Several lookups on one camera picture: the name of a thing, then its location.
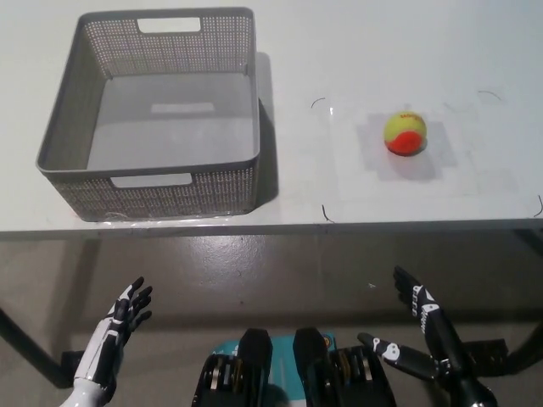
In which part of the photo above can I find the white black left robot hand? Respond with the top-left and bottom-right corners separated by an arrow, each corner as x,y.
72,276 -> 154,387

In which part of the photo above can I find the grey perforated plastic basket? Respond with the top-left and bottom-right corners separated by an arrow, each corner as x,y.
35,6 -> 261,223

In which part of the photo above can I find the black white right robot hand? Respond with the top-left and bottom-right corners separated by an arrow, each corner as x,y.
356,265 -> 472,382

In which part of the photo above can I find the yellow and orange tennis ball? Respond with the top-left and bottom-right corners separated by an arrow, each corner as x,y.
383,110 -> 427,157

